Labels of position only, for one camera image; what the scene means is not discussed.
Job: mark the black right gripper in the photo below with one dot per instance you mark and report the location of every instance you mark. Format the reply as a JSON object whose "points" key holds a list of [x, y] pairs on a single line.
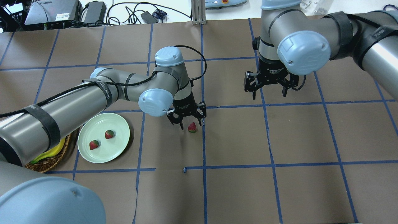
{"points": [[271, 70]]}

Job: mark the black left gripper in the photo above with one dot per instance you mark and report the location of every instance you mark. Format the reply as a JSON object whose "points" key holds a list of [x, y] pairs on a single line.
{"points": [[184, 104]]}

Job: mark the red strawberry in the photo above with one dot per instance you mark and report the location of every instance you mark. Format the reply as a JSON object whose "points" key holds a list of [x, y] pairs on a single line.
{"points": [[94, 144], [192, 128], [109, 134]]}

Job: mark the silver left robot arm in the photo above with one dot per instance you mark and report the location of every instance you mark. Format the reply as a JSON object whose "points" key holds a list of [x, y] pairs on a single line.
{"points": [[30, 197]]}

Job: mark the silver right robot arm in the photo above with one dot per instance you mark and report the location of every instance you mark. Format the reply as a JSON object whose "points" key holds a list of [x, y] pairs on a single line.
{"points": [[292, 45]]}

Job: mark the light green plate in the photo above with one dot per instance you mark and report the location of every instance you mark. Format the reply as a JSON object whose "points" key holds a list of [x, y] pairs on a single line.
{"points": [[95, 128]]}

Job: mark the red strawberry at corner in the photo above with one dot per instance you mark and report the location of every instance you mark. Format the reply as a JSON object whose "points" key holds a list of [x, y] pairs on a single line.
{"points": [[192, 128]]}

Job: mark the yellow banana bunch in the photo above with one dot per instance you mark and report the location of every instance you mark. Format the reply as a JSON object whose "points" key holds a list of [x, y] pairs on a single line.
{"points": [[51, 152]]}

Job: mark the black power adapter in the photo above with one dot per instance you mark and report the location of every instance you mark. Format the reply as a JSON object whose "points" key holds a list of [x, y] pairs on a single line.
{"points": [[94, 12]]}

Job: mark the wicker fruit basket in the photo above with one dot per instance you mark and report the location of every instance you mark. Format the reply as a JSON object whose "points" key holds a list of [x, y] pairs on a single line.
{"points": [[47, 164]]}

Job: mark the black computer case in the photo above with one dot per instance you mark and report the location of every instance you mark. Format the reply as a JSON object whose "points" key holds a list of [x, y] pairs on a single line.
{"points": [[53, 12]]}

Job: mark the aluminium frame post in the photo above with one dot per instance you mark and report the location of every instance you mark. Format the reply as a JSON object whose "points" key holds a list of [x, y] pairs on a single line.
{"points": [[198, 12]]}

